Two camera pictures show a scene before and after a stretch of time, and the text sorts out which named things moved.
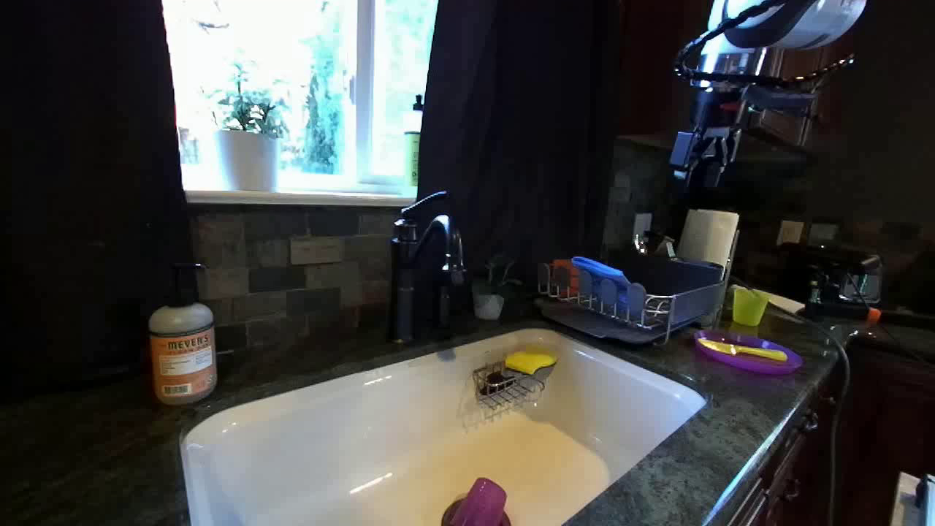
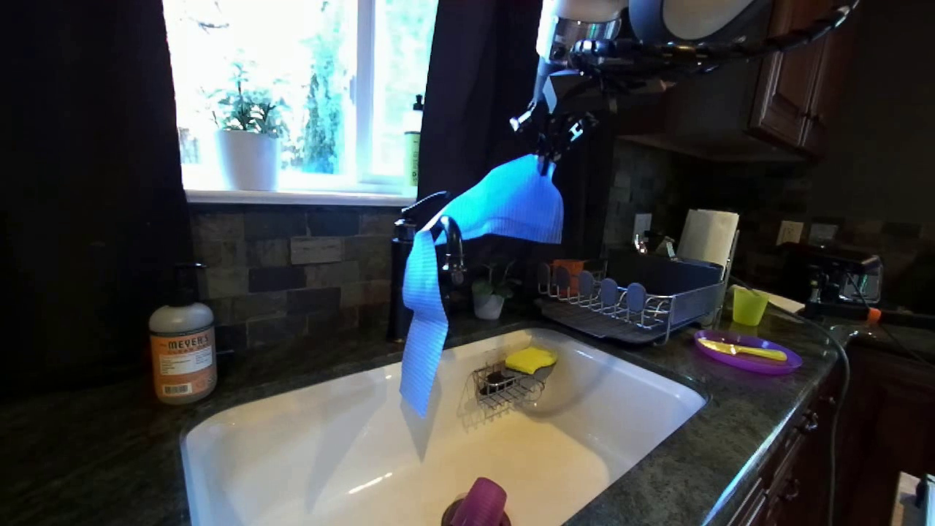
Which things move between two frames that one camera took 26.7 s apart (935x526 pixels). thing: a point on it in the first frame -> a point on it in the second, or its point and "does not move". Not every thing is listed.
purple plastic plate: [749, 353] does not move
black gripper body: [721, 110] -> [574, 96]
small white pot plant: [487, 293] does not move
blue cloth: [607, 290] -> [521, 205]
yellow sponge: [527, 362] does not move
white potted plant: [248, 129] does not move
